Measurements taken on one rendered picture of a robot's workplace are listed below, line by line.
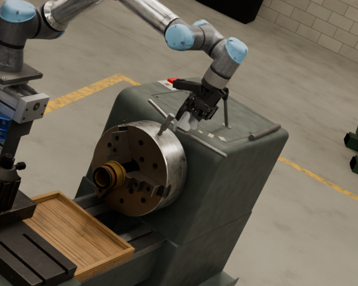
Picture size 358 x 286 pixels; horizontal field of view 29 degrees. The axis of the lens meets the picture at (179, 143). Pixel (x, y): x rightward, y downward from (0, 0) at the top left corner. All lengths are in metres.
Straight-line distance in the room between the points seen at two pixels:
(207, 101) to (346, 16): 9.96
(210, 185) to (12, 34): 0.86
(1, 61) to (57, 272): 0.90
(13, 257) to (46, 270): 0.10
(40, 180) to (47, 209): 1.99
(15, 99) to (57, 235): 0.55
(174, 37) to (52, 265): 0.73
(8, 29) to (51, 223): 0.70
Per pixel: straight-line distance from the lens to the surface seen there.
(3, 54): 2.54
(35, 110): 2.55
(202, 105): 2.17
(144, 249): 2.39
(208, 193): 2.42
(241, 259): 4.43
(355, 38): 12.10
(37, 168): 4.47
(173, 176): 2.29
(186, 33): 2.03
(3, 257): 1.94
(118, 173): 2.24
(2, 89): 2.55
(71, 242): 2.24
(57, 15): 2.56
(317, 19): 12.14
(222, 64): 2.13
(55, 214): 2.35
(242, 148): 2.48
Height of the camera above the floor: 2.09
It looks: 22 degrees down
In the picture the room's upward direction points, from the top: 24 degrees clockwise
